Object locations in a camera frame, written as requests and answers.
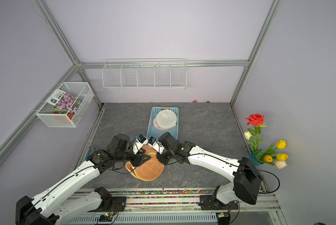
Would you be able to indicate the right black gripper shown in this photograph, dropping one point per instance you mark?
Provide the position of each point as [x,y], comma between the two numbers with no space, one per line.
[164,160]

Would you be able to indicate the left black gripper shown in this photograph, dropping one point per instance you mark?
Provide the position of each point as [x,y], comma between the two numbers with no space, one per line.
[138,160]

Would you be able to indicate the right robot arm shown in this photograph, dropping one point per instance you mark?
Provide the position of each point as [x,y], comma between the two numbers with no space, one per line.
[244,178]

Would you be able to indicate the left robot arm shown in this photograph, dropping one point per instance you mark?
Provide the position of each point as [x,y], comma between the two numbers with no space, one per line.
[48,208]

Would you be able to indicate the white mesh laundry bag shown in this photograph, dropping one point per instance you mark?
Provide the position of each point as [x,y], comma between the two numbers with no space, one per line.
[166,118]

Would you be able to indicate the pink trimmed mesh bag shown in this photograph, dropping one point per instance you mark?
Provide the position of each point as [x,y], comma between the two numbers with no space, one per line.
[157,126]

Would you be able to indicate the light blue plastic basket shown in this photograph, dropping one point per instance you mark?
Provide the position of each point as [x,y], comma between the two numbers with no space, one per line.
[156,133]

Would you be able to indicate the blue garden fork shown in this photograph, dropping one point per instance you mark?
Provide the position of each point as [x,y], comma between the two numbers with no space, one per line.
[88,153]

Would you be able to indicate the white tulip bud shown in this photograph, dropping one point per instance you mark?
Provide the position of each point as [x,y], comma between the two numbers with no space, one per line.
[247,135]

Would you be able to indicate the teal glass vase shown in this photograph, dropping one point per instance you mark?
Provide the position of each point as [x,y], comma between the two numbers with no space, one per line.
[253,160]

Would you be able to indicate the red artificial rose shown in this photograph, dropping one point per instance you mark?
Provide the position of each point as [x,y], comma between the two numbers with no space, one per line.
[255,120]

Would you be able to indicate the orange tulip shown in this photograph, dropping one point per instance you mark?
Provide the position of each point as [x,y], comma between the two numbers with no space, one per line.
[268,159]

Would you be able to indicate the purple flower pot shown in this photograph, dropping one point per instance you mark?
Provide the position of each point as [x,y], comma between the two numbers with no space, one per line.
[68,105]

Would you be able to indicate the pink white tulip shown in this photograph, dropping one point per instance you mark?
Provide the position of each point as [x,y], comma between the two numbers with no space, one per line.
[280,164]

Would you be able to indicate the yellow tulip middle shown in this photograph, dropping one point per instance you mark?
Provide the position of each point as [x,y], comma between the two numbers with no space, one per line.
[282,157]

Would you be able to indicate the yellow tulip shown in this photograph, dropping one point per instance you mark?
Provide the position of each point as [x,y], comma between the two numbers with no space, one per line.
[281,144]
[282,157]

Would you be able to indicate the yellow tulip top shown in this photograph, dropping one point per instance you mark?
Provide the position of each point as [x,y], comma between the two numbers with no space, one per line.
[281,144]

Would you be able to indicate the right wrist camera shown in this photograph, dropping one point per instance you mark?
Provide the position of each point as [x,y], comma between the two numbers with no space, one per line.
[156,145]

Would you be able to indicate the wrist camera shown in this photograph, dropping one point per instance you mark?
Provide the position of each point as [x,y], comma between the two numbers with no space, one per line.
[138,143]
[156,145]

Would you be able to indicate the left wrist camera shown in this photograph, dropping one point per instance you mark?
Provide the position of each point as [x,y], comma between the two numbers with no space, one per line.
[138,143]

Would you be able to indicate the white wire wall shelf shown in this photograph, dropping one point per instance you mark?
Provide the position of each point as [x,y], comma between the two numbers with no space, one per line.
[144,74]

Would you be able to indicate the white wire side basket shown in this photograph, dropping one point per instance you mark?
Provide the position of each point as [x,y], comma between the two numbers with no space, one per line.
[80,90]

